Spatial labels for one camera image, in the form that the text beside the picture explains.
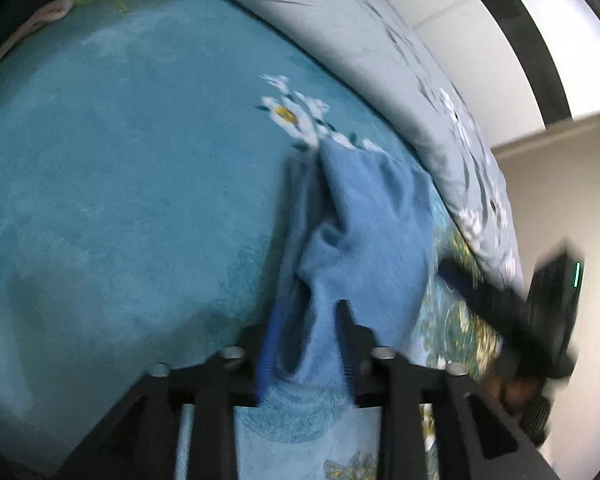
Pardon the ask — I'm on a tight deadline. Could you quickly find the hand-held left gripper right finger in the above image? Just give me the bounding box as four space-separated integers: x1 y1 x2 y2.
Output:
336 300 561 480

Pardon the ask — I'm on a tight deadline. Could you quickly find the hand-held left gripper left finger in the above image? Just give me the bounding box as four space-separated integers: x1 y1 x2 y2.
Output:
55 300 286 480

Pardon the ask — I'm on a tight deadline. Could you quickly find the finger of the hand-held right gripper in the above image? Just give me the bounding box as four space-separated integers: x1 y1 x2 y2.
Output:
437 257 536 346

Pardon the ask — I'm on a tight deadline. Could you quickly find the blue towel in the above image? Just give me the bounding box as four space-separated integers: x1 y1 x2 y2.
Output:
267 137 438 401

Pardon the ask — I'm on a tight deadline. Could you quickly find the person's right hand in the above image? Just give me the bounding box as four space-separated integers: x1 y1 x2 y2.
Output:
485 355 553 448

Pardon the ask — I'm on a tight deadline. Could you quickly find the teal floral bed sheet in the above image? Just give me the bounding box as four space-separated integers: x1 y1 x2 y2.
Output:
0 0 511 480

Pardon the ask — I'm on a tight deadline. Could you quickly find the grey-blue floral duvet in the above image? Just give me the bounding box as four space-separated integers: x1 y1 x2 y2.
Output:
145 0 526 296

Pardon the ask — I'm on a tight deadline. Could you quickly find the black wall strip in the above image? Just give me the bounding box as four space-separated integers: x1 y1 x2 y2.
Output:
447 0 573 128

